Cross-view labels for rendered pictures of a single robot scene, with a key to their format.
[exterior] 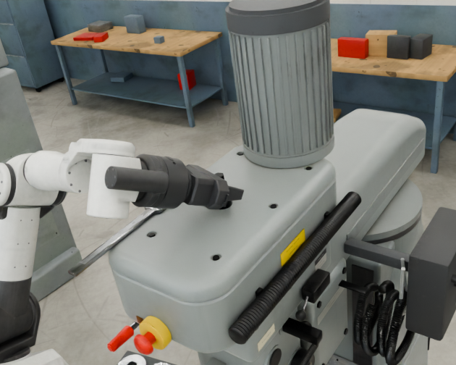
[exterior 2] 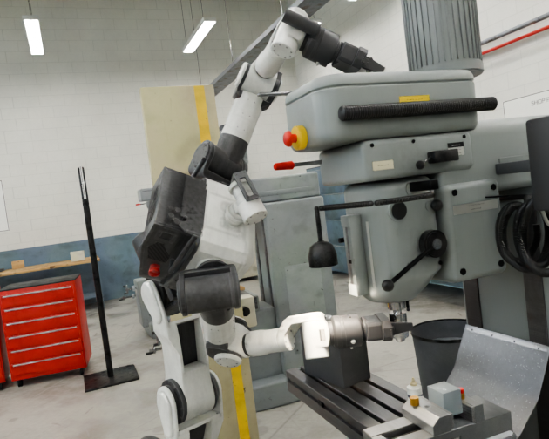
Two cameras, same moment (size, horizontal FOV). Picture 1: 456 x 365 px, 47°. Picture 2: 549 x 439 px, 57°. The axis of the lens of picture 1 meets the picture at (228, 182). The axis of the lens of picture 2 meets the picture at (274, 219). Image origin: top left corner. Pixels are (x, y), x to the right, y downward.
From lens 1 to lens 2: 1.00 m
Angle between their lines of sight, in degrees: 38
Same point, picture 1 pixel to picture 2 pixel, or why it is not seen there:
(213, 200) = (355, 57)
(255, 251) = (372, 76)
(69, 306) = not seen: hidden behind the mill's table
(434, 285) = (547, 142)
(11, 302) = (230, 148)
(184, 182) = (335, 39)
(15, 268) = (237, 127)
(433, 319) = not seen: outside the picture
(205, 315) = (323, 99)
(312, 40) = not seen: outside the picture
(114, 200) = (285, 34)
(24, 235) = (248, 110)
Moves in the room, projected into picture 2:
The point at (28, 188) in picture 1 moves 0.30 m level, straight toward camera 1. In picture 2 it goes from (255, 75) to (240, 48)
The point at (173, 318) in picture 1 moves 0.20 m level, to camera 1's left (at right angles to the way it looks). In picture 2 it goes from (308, 115) to (238, 129)
